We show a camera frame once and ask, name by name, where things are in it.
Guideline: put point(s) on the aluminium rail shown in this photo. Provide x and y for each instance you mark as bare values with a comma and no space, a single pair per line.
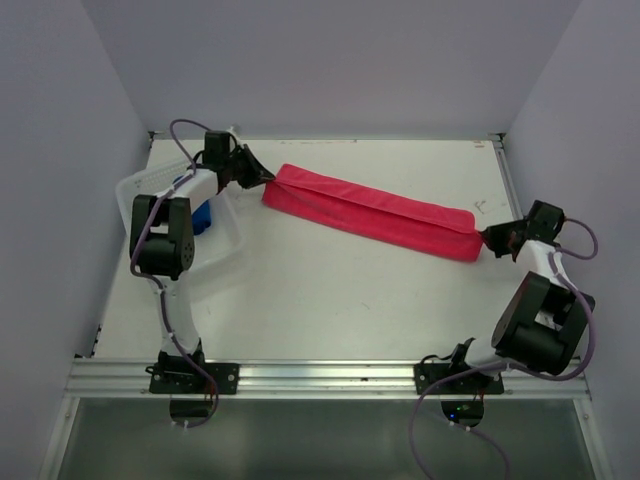
309,380
525,210

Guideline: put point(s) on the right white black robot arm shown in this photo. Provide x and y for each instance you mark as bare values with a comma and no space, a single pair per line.
573,322

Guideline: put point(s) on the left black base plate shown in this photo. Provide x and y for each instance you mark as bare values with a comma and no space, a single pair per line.
187,381

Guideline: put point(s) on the right aluminium rail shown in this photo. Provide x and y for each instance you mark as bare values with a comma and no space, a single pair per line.
525,210

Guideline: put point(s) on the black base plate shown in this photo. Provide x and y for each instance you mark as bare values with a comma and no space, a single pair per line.
187,381
454,379

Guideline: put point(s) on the blue towel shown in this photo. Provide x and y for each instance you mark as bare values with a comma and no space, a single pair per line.
202,220

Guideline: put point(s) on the pink towel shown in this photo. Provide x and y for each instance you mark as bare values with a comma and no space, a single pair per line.
375,214

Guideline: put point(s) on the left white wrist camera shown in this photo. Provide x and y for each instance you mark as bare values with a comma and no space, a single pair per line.
234,131

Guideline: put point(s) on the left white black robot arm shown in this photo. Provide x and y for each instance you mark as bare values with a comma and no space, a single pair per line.
163,242

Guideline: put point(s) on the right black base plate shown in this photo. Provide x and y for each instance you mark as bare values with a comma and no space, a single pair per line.
454,379

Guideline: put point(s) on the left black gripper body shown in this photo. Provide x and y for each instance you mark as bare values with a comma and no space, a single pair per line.
231,162

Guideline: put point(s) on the front aluminium rail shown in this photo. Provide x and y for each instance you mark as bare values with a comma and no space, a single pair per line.
309,380

